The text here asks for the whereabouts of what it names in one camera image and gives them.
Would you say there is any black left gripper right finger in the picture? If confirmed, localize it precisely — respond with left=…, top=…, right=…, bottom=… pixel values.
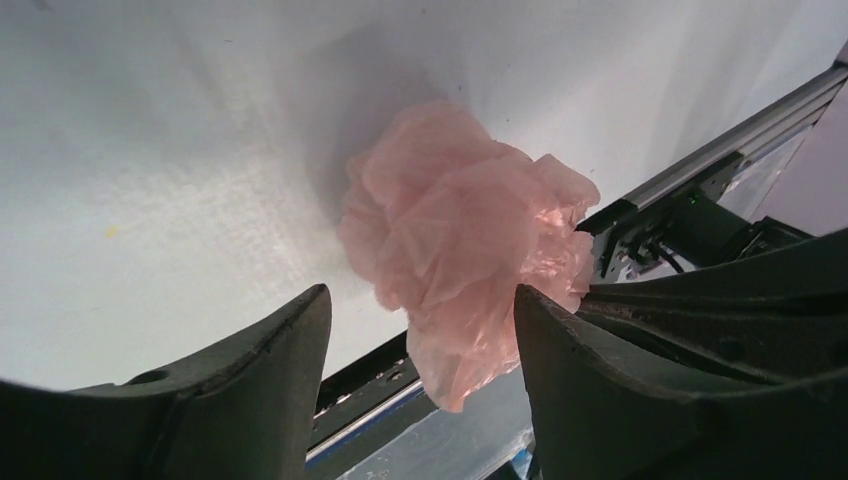
left=514, top=230, right=847, bottom=479

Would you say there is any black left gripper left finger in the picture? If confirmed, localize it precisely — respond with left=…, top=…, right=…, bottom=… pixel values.
left=1, top=284, right=332, bottom=479

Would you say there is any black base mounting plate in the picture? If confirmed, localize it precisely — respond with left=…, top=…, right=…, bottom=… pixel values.
left=305, top=333, right=436, bottom=479

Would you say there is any aluminium frame rail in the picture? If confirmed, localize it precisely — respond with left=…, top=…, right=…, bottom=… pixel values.
left=579, top=62, right=847, bottom=236

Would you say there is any pink plastic trash bag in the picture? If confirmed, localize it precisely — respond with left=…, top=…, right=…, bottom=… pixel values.
left=338, top=101, right=601, bottom=412

